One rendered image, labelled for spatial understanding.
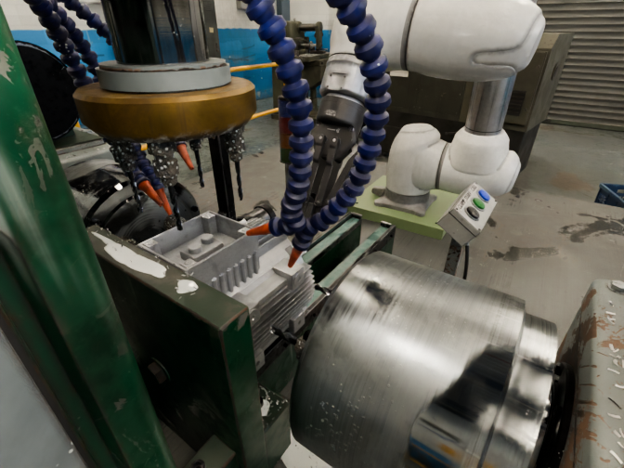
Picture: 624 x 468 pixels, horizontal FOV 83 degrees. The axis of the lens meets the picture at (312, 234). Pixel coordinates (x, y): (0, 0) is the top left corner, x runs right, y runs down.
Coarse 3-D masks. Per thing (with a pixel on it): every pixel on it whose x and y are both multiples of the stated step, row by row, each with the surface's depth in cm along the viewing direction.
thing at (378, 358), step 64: (384, 256) 40; (320, 320) 34; (384, 320) 32; (448, 320) 31; (512, 320) 31; (320, 384) 32; (384, 384) 30; (448, 384) 28; (512, 384) 28; (320, 448) 34; (384, 448) 29; (448, 448) 27; (512, 448) 26
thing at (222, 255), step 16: (192, 224) 51; (208, 224) 52; (224, 224) 52; (240, 224) 50; (160, 240) 48; (176, 240) 50; (192, 240) 52; (208, 240) 48; (224, 240) 52; (240, 240) 47; (256, 240) 49; (160, 256) 43; (176, 256) 48; (192, 256) 46; (208, 256) 43; (224, 256) 45; (240, 256) 48; (256, 256) 50; (208, 272) 43; (224, 272) 46; (240, 272) 49; (256, 272) 51; (224, 288) 46
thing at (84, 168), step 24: (72, 168) 65; (96, 168) 64; (120, 168) 64; (72, 192) 59; (96, 192) 57; (120, 192) 58; (144, 192) 61; (168, 192) 66; (96, 216) 56; (120, 216) 59; (144, 216) 62; (168, 216) 66; (192, 216) 72; (144, 240) 64
